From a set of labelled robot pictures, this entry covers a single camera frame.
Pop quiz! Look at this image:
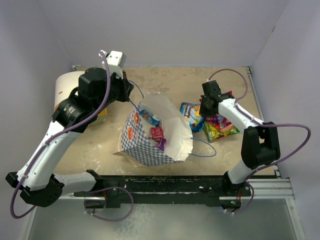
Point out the small blue candy packet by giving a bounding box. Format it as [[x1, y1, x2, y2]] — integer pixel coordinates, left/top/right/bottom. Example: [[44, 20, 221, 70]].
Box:
[[139, 110, 160, 127]]

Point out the orange Fox's candy bag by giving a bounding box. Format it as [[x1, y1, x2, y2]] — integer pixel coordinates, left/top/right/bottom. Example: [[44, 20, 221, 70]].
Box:
[[219, 122, 240, 137]]

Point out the blue Slendy snack bag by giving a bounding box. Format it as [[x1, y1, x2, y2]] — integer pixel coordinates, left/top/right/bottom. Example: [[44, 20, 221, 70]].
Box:
[[180, 102, 205, 133]]

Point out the checkered paper bag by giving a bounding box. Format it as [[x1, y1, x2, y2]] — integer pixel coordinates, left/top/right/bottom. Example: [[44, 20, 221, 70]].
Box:
[[115, 92, 196, 167]]

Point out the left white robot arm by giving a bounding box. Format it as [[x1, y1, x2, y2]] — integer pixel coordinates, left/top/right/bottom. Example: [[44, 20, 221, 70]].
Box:
[[5, 67, 134, 207]]

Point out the purple snack packet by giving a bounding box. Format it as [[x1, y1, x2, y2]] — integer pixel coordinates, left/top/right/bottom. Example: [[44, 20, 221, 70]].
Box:
[[155, 137, 167, 152]]

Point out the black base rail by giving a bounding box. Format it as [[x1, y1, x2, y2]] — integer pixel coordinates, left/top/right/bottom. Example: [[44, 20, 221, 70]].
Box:
[[74, 174, 252, 210]]

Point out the pink chips bag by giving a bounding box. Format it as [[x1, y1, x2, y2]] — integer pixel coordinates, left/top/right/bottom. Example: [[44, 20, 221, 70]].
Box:
[[198, 90, 235, 103]]

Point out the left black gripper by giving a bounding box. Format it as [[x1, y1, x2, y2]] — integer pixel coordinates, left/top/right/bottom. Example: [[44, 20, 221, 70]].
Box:
[[93, 69, 134, 115]]

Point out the purple Fox's berries bag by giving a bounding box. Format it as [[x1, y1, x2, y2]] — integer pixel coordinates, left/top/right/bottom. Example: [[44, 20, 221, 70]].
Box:
[[204, 114, 232, 129]]

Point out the small red candy packet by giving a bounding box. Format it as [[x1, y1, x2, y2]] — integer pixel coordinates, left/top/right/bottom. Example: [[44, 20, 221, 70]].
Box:
[[149, 126, 164, 143]]

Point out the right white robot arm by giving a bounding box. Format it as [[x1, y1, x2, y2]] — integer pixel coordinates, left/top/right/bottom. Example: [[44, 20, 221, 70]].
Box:
[[199, 80, 281, 196]]

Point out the cream and orange cylinder box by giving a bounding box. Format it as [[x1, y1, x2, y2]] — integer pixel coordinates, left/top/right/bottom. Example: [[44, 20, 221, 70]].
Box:
[[54, 71, 107, 128]]

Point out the green Fox's candy bag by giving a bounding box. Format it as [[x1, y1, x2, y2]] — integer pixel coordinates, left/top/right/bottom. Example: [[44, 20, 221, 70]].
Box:
[[203, 122, 224, 142]]

